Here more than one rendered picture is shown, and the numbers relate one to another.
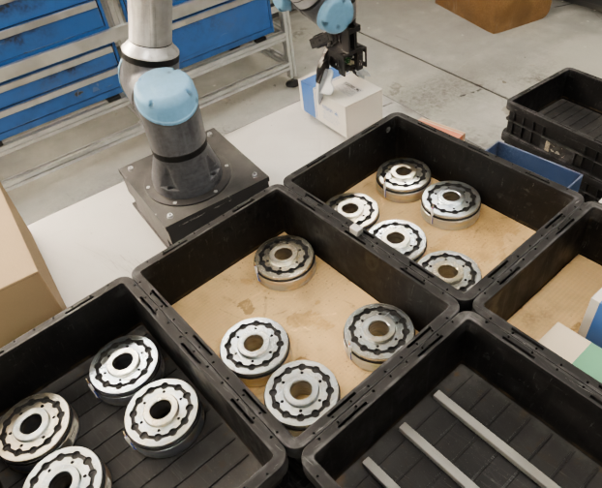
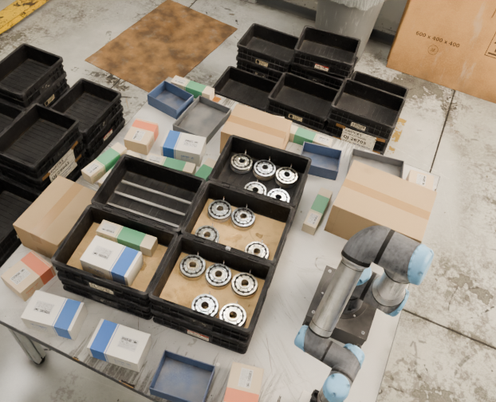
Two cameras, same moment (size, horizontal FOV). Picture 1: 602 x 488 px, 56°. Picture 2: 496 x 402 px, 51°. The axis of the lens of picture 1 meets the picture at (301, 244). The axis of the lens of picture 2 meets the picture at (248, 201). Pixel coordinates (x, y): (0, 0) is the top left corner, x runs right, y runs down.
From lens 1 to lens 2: 201 cm
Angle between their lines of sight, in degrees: 77
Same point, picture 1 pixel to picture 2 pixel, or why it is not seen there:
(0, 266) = (348, 201)
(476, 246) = (186, 293)
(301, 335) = (233, 232)
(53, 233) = not seen: hidden behind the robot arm
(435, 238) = (205, 291)
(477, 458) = (165, 217)
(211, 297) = (273, 234)
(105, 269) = not seen: hidden behind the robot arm
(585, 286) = (142, 287)
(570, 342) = (146, 243)
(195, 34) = not seen: outside the picture
